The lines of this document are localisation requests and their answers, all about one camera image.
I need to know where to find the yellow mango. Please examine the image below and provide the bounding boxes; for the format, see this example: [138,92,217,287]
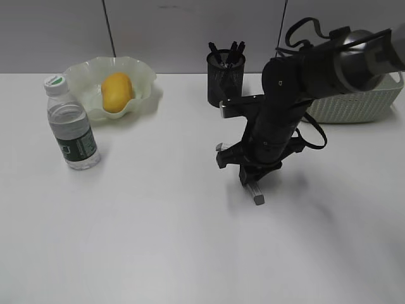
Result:
[101,72,134,113]

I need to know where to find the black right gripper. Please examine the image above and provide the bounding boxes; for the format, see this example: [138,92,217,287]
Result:
[216,101,312,186]

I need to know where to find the grey white eraser top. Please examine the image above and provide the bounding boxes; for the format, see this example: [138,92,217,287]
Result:
[215,142,223,152]

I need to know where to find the grey white eraser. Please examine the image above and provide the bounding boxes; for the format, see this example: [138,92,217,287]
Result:
[247,181,265,206]
[215,142,223,152]

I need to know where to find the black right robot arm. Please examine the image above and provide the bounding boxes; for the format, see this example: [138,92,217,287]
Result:
[216,27,404,185]

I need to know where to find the pale green wavy plate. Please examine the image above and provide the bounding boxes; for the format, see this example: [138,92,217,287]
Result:
[65,56,156,120]

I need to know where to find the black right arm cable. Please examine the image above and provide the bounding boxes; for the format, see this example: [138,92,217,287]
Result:
[275,17,333,150]

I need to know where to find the black mesh pen holder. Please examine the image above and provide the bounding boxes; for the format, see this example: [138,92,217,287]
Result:
[206,52,246,108]

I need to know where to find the clear water bottle green label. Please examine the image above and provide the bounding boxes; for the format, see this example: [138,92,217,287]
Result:
[44,75,101,170]

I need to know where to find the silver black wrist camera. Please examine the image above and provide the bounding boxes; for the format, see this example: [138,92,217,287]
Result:
[219,94,265,120]

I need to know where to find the pale green woven basket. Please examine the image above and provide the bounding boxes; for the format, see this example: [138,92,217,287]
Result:
[307,72,404,124]

